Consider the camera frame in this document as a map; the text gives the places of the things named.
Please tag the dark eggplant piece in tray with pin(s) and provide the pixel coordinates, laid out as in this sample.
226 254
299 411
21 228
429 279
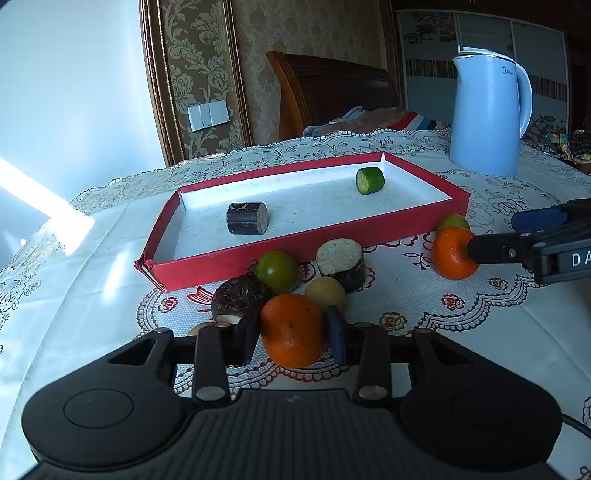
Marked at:
244 219

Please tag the tan blanket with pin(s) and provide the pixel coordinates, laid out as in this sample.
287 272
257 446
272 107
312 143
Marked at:
364 121

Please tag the colourful patterned cloth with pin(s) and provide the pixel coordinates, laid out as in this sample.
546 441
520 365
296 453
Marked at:
570 147

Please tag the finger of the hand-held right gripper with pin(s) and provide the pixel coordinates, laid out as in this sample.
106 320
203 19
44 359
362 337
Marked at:
498 249
535 219

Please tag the sliding door wardrobe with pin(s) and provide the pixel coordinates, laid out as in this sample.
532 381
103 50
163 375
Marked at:
429 55

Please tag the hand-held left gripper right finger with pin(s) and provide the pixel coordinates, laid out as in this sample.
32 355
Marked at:
336 339

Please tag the green cucumber piece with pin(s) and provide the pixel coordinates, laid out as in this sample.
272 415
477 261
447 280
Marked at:
369 180

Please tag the light blue electric kettle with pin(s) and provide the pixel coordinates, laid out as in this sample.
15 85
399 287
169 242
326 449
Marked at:
485 120

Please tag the white wall light switch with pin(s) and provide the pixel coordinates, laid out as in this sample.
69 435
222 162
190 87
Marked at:
208 115

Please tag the green tomato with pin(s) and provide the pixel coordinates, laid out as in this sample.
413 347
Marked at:
277 272

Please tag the blue grey cloth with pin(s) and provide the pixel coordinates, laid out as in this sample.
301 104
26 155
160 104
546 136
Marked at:
314 129

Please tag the small yellow round fruit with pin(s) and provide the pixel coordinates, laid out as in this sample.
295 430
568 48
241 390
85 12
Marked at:
325 290

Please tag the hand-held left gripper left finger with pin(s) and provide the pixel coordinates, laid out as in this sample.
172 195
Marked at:
247 337

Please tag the pale round fruit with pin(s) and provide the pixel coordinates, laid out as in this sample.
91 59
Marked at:
199 329

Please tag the eggplant piece cut side up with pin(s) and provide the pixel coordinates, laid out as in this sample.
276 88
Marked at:
339 258

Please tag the wooden bed headboard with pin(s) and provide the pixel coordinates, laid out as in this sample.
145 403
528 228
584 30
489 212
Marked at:
332 87

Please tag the white lace tablecloth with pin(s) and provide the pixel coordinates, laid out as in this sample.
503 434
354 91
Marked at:
92 277

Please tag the orange tangerine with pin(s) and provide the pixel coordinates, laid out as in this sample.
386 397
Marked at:
293 330
450 256

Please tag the gilded wall panel frame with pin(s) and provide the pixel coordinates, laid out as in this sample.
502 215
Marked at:
194 60

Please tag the eggplant top piece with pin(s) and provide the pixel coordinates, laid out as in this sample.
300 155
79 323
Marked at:
238 295

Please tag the red cardboard tray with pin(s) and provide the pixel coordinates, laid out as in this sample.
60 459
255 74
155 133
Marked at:
314 207

